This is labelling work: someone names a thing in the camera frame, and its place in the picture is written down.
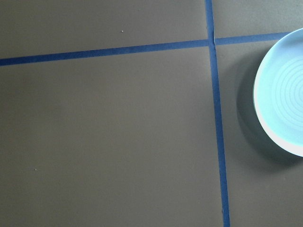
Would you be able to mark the light blue ringed plate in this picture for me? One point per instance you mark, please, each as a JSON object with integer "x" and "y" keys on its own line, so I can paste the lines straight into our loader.
{"x": 284, "y": 94}

